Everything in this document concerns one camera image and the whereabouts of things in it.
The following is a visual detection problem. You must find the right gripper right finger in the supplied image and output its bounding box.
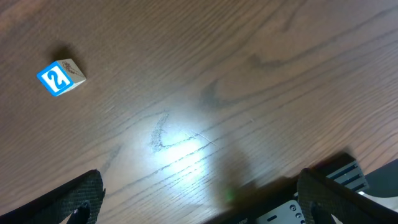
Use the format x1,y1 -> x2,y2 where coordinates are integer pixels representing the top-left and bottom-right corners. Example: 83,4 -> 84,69
297,169 -> 397,224

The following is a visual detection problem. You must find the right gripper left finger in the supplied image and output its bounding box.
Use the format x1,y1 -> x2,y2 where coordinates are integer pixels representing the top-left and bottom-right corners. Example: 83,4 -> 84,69
1,169 -> 105,224

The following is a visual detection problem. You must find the blue number 2 block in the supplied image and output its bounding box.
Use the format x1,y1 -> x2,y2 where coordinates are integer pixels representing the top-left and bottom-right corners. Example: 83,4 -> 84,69
37,58 -> 86,96

